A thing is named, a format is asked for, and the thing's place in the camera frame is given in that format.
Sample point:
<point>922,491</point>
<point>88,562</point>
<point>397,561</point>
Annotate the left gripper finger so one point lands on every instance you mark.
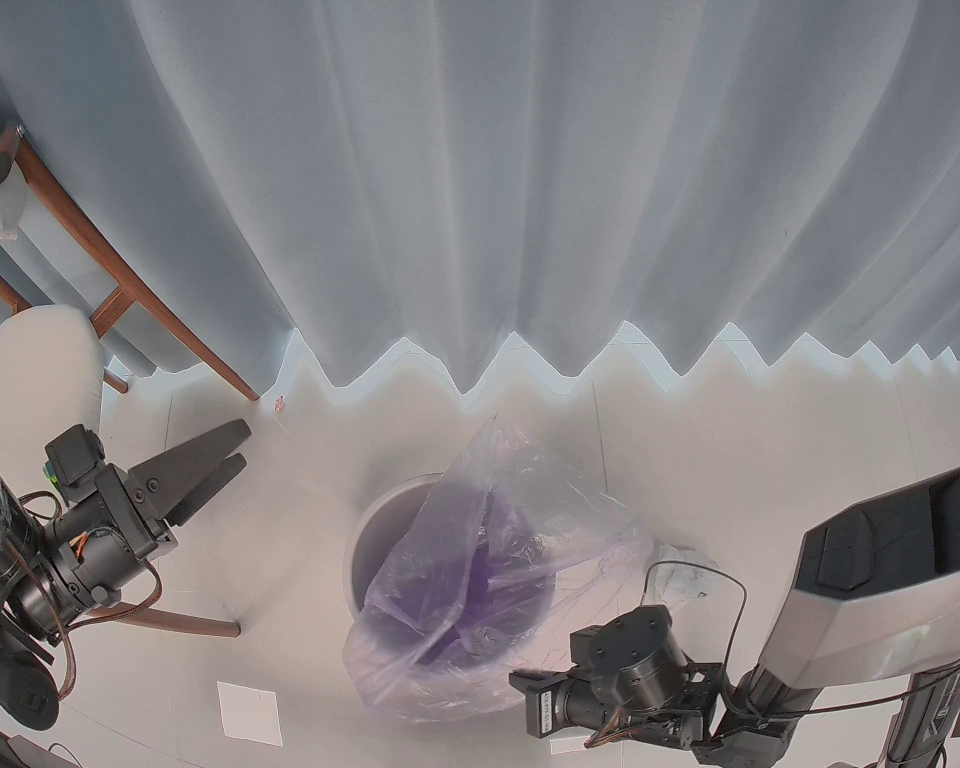
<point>187,465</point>
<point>214,487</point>

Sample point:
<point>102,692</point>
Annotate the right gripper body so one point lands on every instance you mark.
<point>574,701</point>

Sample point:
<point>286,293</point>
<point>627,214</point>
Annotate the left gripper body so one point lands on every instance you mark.
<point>105,547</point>

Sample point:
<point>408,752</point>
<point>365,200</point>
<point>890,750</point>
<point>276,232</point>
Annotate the white paper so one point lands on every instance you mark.
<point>682,574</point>

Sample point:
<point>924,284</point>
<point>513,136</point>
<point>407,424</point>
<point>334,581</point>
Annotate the purple plastic bag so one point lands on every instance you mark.
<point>480,525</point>

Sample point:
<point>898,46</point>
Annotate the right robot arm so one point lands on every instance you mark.
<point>862,585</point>

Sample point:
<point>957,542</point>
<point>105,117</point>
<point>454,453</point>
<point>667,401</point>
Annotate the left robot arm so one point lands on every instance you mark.
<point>45,592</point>

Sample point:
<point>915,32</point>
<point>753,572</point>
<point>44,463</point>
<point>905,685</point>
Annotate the white trash bin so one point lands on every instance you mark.
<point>390,525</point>

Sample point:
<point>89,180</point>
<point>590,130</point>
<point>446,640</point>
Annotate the wooden chair with cream cushions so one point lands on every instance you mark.
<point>45,375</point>

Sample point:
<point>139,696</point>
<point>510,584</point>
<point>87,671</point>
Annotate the pale blue curtain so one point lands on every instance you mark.
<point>487,187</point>

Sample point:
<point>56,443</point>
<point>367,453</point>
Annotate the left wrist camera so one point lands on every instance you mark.
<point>71,457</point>

